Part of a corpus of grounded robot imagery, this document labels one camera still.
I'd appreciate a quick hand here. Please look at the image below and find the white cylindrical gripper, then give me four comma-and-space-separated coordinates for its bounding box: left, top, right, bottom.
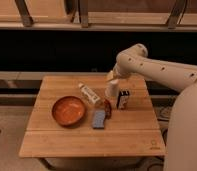
107, 65, 129, 81

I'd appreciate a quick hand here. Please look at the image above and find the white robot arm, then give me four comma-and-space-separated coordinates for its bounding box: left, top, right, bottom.
107, 43, 197, 171

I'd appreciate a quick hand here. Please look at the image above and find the blue eraser sponge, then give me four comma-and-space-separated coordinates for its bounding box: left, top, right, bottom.
92, 110, 106, 129

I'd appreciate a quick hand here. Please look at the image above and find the orange ceramic bowl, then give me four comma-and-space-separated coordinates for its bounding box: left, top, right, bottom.
52, 96, 86, 126

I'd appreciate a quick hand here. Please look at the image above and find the blue black box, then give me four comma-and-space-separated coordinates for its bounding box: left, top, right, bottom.
116, 90, 130, 109

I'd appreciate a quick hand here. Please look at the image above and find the clear plastic bottle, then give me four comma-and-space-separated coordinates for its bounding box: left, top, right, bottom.
78, 83, 112, 118

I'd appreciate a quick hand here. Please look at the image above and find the wooden table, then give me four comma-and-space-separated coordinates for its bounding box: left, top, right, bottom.
19, 75, 165, 158

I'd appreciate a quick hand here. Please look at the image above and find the wooden shelf with brackets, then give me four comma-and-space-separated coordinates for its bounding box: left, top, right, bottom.
0, 0, 197, 32

